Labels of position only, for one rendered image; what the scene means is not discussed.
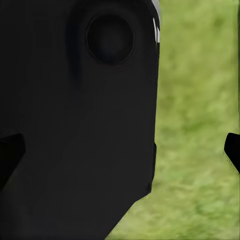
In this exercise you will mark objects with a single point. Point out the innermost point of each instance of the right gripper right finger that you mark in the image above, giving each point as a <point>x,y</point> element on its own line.
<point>232,149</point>

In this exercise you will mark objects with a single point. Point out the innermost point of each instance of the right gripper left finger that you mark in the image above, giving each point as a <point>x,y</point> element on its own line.
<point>12,150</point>

